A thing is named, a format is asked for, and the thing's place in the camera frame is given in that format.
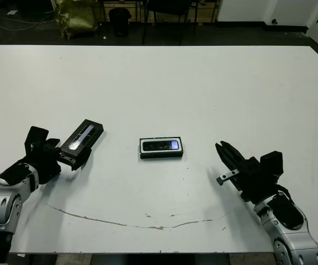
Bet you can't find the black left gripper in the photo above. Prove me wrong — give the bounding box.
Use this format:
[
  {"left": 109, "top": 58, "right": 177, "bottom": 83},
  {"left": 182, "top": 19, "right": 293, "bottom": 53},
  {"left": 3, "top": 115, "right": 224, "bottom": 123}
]
[{"left": 28, "top": 137, "right": 84, "bottom": 184}]

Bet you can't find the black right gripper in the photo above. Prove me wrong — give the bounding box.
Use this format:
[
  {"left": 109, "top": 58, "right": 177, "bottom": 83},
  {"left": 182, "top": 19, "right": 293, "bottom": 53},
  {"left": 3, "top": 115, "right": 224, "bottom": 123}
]
[{"left": 215, "top": 141, "right": 279, "bottom": 204}]

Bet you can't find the black box lid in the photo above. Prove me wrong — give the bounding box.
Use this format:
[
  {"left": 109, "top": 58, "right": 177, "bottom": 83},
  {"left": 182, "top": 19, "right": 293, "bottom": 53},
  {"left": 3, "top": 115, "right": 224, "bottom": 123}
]
[{"left": 61, "top": 119, "right": 104, "bottom": 171}]

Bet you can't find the black box base white inlay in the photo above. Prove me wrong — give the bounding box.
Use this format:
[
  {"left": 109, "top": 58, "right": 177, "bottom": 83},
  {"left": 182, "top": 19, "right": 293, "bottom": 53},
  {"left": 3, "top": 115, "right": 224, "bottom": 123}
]
[{"left": 139, "top": 136, "right": 184, "bottom": 160}]

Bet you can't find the yellow-green bag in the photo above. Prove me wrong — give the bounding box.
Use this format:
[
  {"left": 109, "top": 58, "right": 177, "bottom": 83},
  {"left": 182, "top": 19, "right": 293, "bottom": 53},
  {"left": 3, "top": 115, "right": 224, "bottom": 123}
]
[{"left": 54, "top": 0, "right": 99, "bottom": 39}]

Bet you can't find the black trash bin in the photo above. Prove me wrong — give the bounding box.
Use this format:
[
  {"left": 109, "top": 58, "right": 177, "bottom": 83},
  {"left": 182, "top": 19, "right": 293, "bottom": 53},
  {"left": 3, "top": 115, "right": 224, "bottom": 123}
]
[{"left": 108, "top": 8, "right": 132, "bottom": 37}]

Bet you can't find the black mesh office chair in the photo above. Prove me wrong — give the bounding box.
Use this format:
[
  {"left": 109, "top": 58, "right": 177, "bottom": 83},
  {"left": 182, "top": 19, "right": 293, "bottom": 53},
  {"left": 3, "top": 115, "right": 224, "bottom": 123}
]
[{"left": 142, "top": 0, "right": 198, "bottom": 46}]

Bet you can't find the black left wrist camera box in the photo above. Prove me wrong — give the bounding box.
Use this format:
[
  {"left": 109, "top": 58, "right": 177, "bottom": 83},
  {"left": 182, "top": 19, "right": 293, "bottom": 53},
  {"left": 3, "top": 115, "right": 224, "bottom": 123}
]
[{"left": 23, "top": 126, "right": 49, "bottom": 155}]

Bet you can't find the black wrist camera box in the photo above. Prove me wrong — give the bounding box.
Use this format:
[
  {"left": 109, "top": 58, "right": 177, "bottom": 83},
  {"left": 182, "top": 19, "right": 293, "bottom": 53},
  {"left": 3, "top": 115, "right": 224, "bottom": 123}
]
[
  {"left": 259, "top": 151, "right": 283, "bottom": 181},
  {"left": 23, "top": 126, "right": 49, "bottom": 155}
]

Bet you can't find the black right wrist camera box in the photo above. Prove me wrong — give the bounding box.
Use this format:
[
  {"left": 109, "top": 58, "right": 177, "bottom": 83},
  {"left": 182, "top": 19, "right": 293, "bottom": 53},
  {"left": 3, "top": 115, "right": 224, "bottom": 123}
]
[{"left": 259, "top": 151, "right": 283, "bottom": 181}]

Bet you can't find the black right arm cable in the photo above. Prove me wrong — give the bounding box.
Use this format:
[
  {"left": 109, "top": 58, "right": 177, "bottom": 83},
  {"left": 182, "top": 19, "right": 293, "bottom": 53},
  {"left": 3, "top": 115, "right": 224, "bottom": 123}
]
[{"left": 274, "top": 184, "right": 294, "bottom": 199}]

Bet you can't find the thin white floor cable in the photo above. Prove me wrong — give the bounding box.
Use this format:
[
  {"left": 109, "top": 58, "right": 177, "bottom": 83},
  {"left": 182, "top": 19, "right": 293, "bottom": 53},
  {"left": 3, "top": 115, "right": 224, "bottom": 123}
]
[{"left": 0, "top": 16, "right": 55, "bottom": 33}]

